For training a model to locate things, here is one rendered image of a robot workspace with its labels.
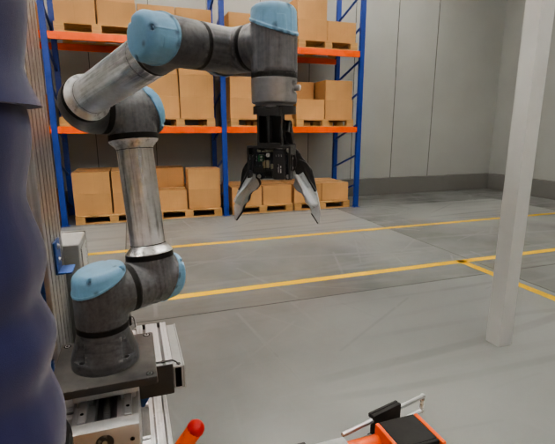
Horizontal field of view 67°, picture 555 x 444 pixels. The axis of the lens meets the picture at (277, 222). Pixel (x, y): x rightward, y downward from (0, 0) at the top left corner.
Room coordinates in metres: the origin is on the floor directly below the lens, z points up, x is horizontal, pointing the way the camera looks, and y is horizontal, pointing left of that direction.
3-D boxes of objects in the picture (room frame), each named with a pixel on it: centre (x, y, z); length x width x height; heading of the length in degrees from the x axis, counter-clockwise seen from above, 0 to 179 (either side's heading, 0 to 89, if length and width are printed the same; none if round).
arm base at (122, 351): (0.91, 0.41, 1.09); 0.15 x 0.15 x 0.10
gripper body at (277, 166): (0.71, 0.01, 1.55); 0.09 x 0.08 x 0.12; 169
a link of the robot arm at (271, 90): (0.72, 0.00, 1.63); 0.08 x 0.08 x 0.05
